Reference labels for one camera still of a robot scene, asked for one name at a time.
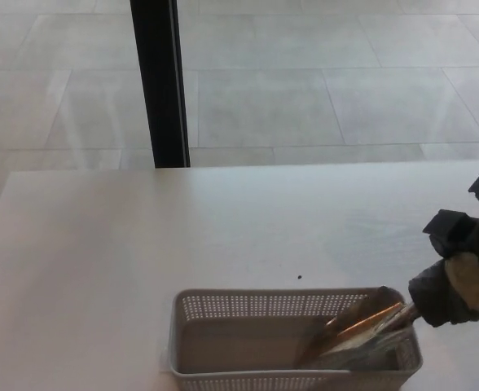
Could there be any grey perforated plastic basket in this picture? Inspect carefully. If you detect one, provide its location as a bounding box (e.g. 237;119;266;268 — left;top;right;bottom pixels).
165;287;424;391

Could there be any black vertical post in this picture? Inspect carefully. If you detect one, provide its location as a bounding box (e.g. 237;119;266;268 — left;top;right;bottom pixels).
129;0;192;169

